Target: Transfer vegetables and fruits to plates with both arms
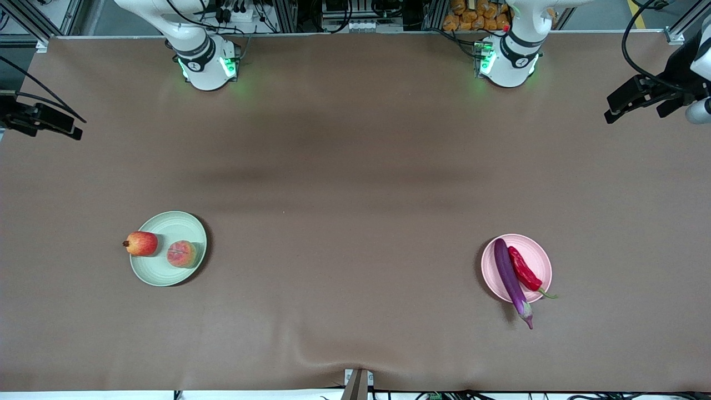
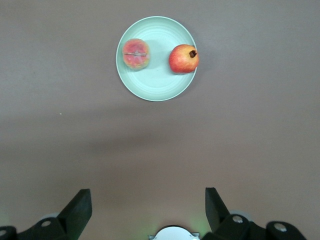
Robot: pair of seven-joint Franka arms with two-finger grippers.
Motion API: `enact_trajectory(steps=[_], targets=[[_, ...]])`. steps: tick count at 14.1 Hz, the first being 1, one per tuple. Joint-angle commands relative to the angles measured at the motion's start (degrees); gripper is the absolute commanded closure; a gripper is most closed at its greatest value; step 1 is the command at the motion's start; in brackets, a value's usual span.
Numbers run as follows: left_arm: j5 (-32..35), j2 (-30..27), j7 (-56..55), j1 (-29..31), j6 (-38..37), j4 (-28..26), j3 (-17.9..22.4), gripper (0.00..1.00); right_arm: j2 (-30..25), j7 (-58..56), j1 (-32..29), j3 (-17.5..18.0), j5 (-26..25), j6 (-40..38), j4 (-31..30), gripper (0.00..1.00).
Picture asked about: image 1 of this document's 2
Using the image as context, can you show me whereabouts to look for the long purple eggplant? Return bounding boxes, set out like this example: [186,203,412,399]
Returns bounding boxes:
[494,238,534,330]

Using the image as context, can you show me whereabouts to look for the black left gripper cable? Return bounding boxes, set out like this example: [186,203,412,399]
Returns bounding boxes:
[621,0,689,92]

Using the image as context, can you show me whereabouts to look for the red chili pepper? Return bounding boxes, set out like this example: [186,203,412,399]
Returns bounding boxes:
[507,246,558,299]

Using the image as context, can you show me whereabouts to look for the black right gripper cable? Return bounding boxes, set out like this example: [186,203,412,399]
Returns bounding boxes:
[0,56,87,124]

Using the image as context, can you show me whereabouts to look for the red pomegranate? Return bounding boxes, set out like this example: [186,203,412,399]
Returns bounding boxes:
[123,231,159,257]

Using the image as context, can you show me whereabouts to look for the brown table cover sheet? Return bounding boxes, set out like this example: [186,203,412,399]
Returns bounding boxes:
[0,31,711,392]

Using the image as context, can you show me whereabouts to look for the white power strip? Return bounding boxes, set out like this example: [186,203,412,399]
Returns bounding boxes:
[214,4,256,24]

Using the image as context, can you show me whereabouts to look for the aluminium frame profile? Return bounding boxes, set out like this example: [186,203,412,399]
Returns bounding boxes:
[11,0,84,41]
[664,0,711,45]

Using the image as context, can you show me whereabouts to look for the pile of orange objects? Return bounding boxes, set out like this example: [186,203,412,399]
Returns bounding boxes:
[443,0,512,32]

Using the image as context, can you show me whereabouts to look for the fuzzy peach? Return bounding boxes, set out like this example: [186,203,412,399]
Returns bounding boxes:
[167,240,198,269]

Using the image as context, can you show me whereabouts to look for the pink plate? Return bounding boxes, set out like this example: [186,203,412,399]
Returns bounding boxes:
[481,234,553,304]

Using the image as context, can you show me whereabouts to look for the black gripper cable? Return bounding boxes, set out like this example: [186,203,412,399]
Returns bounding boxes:
[621,0,689,92]
[0,56,87,124]

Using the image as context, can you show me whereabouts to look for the light green plate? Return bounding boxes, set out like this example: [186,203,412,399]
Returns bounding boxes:
[129,211,208,287]

